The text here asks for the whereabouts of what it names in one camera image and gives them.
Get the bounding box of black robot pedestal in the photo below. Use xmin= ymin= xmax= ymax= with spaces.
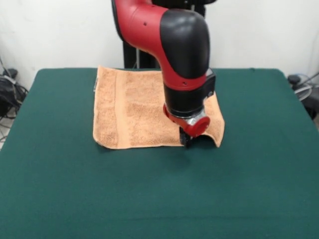
xmin=122 ymin=0 xmax=217 ymax=70

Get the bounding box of tan terry towel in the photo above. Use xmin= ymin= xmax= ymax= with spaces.
xmin=92 ymin=65 xmax=225 ymax=150

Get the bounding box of black cable tangle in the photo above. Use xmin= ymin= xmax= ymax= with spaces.
xmin=293 ymin=73 xmax=319 ymax=118
xmin=0 ymin=73 xmax=29 ymax=120

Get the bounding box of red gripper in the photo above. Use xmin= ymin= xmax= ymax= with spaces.
xmin=162 ymin=104 xmax=211 ymax=148

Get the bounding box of dark green table cloth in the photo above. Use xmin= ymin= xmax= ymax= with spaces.
xmin=0 ymin=68 xmax=319 ymax=239

